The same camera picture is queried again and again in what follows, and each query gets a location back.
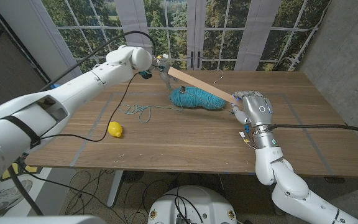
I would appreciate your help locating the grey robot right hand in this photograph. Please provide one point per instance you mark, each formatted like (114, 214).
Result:
(258, 109)

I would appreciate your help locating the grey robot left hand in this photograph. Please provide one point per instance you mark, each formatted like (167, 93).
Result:
(163, 67)

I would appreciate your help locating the wooden clip hanger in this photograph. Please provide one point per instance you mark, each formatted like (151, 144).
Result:
(197, 82)

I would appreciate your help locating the teal yarn skein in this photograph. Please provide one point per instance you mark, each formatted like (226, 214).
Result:
(197, 99)

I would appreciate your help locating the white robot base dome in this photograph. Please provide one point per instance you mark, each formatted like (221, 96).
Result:
(194, 205)

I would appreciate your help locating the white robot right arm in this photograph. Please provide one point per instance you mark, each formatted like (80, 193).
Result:
(291, 186)

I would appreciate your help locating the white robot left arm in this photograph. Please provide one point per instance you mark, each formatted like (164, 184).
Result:
(73, 90)

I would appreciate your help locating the yellow toy lemon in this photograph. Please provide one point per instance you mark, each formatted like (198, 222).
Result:
(115, 129)

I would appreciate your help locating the printed window forest backdrop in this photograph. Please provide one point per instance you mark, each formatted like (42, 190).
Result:
(259, 31)

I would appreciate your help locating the blue plastic floor object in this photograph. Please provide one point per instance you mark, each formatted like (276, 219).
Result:
(53, 86)

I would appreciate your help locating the dark round floor object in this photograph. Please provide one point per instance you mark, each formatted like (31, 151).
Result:
(134, 176)

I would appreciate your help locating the grey table leg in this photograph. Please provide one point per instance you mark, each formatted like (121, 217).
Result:
(115, 186)

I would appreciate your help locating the colourful printed floor mat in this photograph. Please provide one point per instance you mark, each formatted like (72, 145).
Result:
(8, 196)

